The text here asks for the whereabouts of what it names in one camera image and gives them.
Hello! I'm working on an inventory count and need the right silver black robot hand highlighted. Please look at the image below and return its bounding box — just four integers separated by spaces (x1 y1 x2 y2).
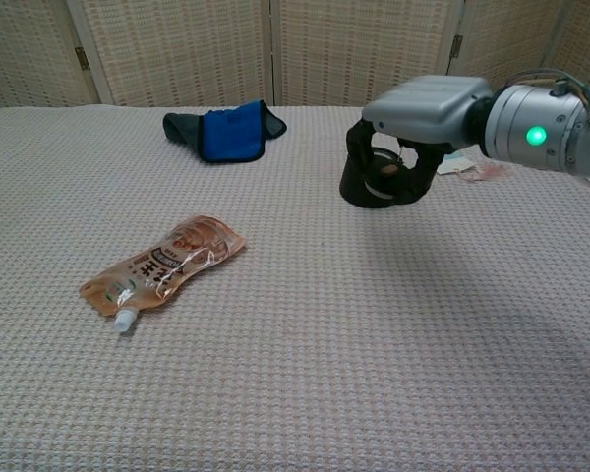
345 74 494 207

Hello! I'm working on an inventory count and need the black teapot lid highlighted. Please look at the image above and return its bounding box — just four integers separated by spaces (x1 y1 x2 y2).
368 147 416 181

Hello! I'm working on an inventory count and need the black cast iron teapot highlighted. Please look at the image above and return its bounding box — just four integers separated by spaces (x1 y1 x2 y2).
338 145 427 210

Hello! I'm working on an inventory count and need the light blue paper packet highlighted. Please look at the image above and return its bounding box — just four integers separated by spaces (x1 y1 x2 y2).
436 149 510 184

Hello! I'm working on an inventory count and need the woven folding screen panel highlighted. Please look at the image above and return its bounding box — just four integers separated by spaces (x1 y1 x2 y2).
0 0 102 113
66 0 279 108
440 0 571 99
269 0 466 108
525 0 590 92

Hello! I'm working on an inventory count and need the blue cloth, black trim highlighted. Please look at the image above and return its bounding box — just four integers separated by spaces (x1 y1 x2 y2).
198 99 267 165

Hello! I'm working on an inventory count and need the dark grey cloth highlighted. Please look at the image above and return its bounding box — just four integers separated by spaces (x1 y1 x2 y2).
162 111 288 147

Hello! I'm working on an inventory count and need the orange spouted drink pouch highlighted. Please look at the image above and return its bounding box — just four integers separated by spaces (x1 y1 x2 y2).
78 213 247 334

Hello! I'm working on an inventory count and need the pale waffle weave tablecloth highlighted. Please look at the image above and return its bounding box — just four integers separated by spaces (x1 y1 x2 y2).
0 103 590 472

